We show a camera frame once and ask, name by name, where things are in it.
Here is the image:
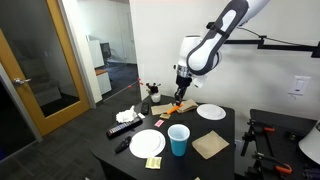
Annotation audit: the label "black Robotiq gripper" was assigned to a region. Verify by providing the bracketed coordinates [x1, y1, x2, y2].
[173, 75, 193, 106]

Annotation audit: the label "light blue plastic cup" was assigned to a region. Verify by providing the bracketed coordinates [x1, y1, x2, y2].
[167, 123, 191, 157]

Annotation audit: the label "white round vase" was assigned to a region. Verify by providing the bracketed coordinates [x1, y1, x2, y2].
[150, 92, 162, 104]

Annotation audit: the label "white paper plate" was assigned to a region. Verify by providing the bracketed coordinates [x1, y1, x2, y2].
[196, 103, 227, 121]
[128, 129, 167, 159]

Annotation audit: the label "black remote control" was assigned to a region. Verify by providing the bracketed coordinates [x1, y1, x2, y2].
[140, 101, 151, 116]

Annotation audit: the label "crumpled white tissue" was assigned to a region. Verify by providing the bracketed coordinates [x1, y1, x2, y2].
[115, 105, 138, 124]

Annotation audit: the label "long black remote grey buttons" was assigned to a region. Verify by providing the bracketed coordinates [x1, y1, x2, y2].
[106, 116, 144, 139]

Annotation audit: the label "small black remote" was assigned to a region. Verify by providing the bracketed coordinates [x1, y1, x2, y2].
[114, 135, 133, 154]

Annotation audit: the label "low white cabinet wood top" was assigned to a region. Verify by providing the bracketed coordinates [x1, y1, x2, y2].
[94, 68, 113, 96]

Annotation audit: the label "black office chair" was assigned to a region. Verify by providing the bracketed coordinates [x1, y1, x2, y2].
[99, 42, 113, 66]

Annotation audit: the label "tall white cabinet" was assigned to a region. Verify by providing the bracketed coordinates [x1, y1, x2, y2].
[87, 35, 105, 69]

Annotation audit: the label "black perforated mounting board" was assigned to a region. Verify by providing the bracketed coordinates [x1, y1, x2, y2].
[248, 108, 320, 180]

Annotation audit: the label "orange wooden glass door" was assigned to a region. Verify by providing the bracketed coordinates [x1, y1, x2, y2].
[0, 0, 92, 138]

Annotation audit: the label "grey framed glass door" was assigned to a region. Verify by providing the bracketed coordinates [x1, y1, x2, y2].
[0, 63, 44, 161]

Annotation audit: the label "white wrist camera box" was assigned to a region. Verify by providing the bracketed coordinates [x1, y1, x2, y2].
[192, 73, 208, 89]

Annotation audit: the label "black clamp orange handle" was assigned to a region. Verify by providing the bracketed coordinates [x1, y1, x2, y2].
[244, 151, 294, 180]
[240, 119, 277, 158]

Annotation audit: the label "thin black cable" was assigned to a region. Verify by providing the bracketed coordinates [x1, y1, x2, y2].
[237, 26, 320, 48]

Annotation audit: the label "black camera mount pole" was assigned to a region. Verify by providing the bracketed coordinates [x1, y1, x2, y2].
[223, 34, 320, 58]

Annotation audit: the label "white wall switch plate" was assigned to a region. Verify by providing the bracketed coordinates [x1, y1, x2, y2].
[287, 75, 312, 98]

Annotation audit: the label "silver door handle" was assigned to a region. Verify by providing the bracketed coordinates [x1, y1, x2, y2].
[13, 77, 32, 85]

